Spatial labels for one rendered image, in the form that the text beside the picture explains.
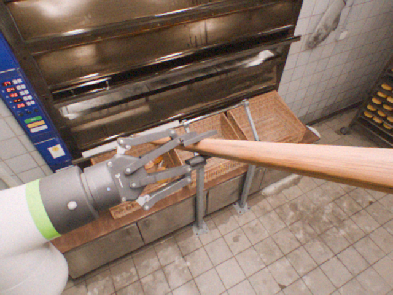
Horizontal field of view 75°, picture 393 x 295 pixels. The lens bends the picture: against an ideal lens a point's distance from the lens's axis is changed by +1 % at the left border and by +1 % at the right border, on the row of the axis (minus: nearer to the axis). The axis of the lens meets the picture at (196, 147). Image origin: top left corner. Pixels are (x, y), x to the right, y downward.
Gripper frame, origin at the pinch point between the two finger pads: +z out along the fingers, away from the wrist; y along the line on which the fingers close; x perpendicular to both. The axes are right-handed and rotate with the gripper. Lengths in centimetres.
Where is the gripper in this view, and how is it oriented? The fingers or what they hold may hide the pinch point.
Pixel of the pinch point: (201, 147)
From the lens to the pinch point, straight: 47.7
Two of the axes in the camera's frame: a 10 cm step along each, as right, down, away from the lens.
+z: 8.8, -3.5, 3.2
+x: 3.6, 0.5, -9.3
